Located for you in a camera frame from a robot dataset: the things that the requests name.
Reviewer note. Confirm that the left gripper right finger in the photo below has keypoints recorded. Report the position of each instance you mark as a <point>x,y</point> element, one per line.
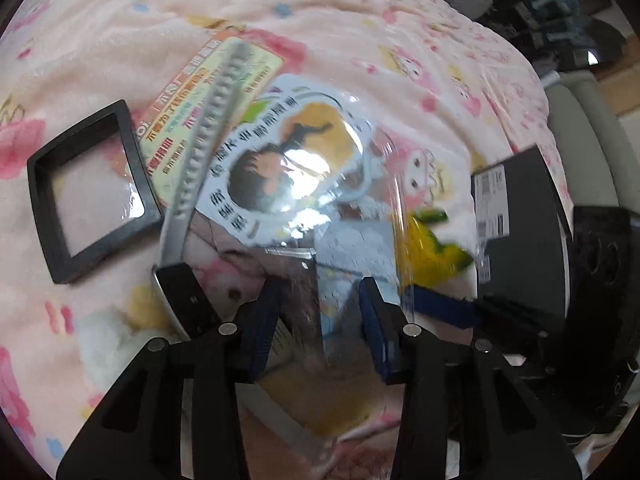
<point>387,333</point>

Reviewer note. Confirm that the yellow green snack packet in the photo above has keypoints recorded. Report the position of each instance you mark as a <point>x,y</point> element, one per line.
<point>423,259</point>

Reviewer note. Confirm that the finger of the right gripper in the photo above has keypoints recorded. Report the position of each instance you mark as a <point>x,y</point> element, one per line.
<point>455,312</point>

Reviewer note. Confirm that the pink cartoon print blanket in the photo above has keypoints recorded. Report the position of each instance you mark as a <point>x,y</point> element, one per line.
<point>430,77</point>

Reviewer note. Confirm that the orange printed leaflet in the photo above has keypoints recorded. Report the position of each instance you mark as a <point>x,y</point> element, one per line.
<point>166,126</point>

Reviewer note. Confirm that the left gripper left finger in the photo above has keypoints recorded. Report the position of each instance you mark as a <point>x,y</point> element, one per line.
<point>256,321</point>

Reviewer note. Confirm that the round photo card package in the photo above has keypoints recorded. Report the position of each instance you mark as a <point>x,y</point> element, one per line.
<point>303,155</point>

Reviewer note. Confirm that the grey toothed hair band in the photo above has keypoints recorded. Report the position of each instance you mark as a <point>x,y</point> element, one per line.
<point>175,283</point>

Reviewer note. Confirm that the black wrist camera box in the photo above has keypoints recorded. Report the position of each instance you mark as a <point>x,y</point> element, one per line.
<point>603,317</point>

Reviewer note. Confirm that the black open storage box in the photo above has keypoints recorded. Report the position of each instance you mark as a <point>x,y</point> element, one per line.
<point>522,235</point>

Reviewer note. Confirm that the small black square frame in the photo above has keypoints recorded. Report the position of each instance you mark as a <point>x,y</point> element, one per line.
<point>90,195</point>

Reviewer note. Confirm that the clear cartoon phone case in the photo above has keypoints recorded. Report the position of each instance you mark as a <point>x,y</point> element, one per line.
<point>319,369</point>

